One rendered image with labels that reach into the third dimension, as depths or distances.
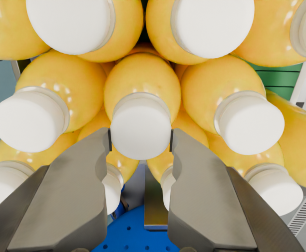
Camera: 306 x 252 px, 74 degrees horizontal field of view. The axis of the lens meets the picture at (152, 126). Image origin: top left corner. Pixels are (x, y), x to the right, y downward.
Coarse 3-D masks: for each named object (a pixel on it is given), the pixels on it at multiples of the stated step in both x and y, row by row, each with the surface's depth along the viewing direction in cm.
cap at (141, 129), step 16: (128, 112) 12; (144, 112) 12; (160, 112) 12; (112, 128) 12; (128, 128) 12; (144, 128) 12; (160, 128) 12; (128, 144) 13; (144, 144) 13; (160, 144) 13
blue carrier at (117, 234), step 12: (120, 216) 35; (132, 216) 35; (108, 228) 33; (120, 228) 33; (132, 228) 33; (108, 240) 31; (120, 240) 31; (132, 240) 31; (144, 240) 31; (156, 240) 31; (168, 240) 31
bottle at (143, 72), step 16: (144, 48) 21; (128, 64) 16; (144, 64) 16; (160, 64) 16; (112, 80) 16; (128, 80) 15; (144, 80) 14; (160, 80) 15; (176, 80) 17; (112, 96) 15; (128, 96) 13; (144, 96) 13; (160, 96) 15; (176, 96) 16; (112, 112) 15; (176, 112) 16
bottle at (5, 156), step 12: (72, 132) 22; (0, 144) 18; (60, 144) 20; (72, 144) 22; (0, 156) 18; (12, 156) 17; (24, 156) 18; (36, 156) 18; (48, 156) 19; (24, 168) 17; (36, 168) 18
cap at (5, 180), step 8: (0, 168) 16; (8, 168) 16; (0, 176) 15; (8, 176) 15; (16, 176) 16; (24, 176) 16; (0, 184) 15; (8, 184) 15; (16, 184) 15; (0, 192) 15; (8, 192) 15; (0, 200) 16
